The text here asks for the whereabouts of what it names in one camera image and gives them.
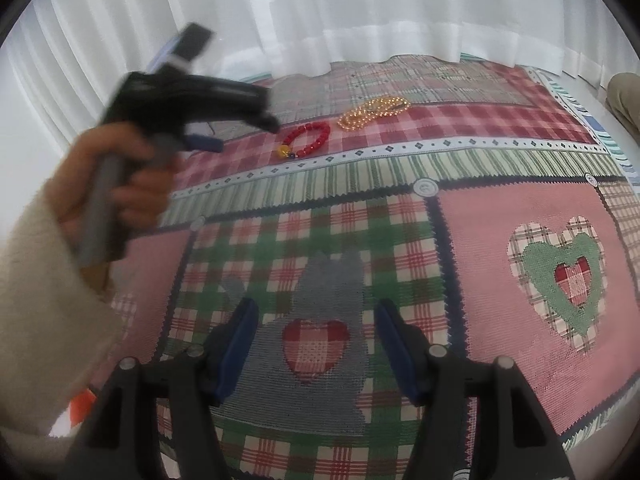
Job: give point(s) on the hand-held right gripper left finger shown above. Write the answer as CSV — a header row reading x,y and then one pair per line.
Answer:
x,y
239,345

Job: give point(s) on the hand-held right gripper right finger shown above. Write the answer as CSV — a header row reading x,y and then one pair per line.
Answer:
x,y
397,350

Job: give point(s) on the person's left hand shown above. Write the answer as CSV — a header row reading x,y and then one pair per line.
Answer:
x,y
135,195

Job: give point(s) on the tan fabric object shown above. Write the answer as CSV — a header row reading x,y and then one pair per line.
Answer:
x,y
626,105

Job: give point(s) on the white curtain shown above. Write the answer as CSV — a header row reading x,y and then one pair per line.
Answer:
x,y
310,10

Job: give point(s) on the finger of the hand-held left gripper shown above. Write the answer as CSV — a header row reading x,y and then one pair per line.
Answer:
x,y
205,144
245,105

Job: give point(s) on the patchwork plaid cloth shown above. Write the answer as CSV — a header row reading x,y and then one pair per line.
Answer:
x,y
390,240

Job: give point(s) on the orange object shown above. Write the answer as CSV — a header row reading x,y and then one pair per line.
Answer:
x,y
82,406

